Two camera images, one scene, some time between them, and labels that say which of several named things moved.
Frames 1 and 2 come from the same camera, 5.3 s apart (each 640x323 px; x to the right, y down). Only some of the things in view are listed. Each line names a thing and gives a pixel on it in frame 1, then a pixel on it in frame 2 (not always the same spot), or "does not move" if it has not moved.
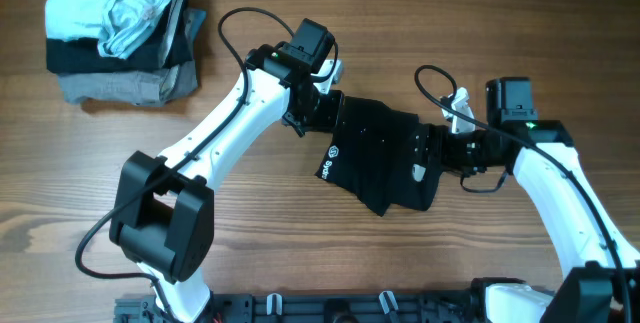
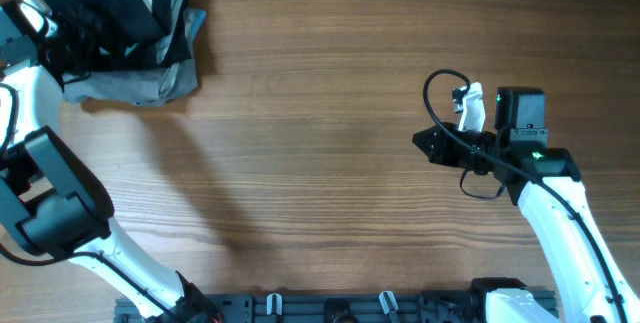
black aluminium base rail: (335, 307) does not move
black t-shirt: (370, 158) → (123, 9)
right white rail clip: (387, 301) does not move
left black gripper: (329, 119) → (88, 42)
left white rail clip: (274, 304) does not move
